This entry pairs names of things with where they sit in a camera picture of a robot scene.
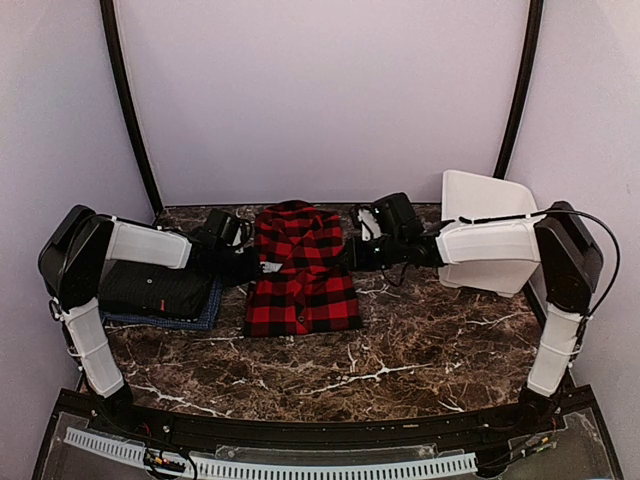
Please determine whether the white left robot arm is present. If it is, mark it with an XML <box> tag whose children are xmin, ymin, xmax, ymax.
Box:
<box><xmin>38</xmin><ymin>205</ymin><xmax>258</xmax><ymax>436</ymax></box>

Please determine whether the black corner frame post right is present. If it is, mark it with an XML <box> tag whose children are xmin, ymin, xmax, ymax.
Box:
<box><xmin>493</xmin><ymin>0</ymin><xmax>544</xmax><ymax>180</ymax></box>

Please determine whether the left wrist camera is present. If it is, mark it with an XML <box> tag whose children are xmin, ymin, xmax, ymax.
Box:
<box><xmin>201</xmin><ymin>209</ymin><xmax>253</xmax><ymax>250</ymax></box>

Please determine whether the white slotted cable duct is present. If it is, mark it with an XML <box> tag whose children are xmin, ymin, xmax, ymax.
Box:
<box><xmin>64</xmin><ymin>427</ymin><xmax>478</xmax><ymax>479</ymax></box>

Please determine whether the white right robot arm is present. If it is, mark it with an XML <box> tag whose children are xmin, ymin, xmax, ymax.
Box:
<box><xmin>342</xmin><ymin>202</ymin><xmax>603</xmax><ymax>397</ymax></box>

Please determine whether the black corner frame post left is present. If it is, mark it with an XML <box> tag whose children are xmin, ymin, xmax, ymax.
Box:
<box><xmin>99</xmin><ymin>0</ymin><xmax>164</xmax><ymax>215</ymax></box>

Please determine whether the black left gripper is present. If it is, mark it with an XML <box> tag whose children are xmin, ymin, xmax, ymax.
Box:
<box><xmin>213</xmin><ymin>245</ymin><xmax>262</xmax><ymax>286</ymax></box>

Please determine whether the black front rail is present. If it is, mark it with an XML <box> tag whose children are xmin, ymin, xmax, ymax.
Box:
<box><xmin>58</xmin><ymin>391</ymin><xmax>555</xmax><ymax>452</ymax></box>

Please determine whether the white plastic basket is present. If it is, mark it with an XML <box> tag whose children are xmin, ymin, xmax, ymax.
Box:
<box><xmin>436</xmin><ymin>170</ymin><xmax>540</xmax><ymax>298</ymax></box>

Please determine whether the red black plaid shirt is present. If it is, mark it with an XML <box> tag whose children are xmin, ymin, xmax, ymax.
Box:
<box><xmin>243</xmin><ymin>200</ymin><xmax>363</xmax><ymax>337</ymax></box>

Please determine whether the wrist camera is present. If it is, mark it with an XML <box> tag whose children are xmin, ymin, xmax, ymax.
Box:
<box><xmin>201</xmin><ymin>209</ymin><xmax>253</xmax><ymax>250</ymax></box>
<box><xmin>349</xmin><ymin>192</ymin><xmax>424</xmax><ymax>241</ymax></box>

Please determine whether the black corner frame post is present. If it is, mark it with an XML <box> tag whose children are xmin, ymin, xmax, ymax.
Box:
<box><xmin>493</xmin><ymin>0</ymin><xmax>544</xmax><ymax>180</ymax></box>
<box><xmin>99</xmin><ymin>0</ymin><xmax>164</xmax><ymax>215</ymax></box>

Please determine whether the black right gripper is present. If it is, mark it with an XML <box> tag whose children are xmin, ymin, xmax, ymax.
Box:
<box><xmin>333</xmin><ymin>233</ymin><xmax>405</xmax><ymax>272</ymax></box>

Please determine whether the blue checked shirt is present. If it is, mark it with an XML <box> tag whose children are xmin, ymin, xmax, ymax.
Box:
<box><xmin>99</xmin><ymin>278</ymin><xmax>223</xmax><ymax>331</ymax></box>

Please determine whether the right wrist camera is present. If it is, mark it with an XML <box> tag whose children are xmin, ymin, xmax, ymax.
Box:
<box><xmin>349</xmin><ymin>192</ymin><xmax>424</xmax><ymax>241</ymax></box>

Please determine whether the black pinstripe shirt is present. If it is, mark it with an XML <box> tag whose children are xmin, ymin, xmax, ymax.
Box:
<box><xmin>98</xmin><ymin>261</ymin><xmax>213</xmax><ymax>320</ymax></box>

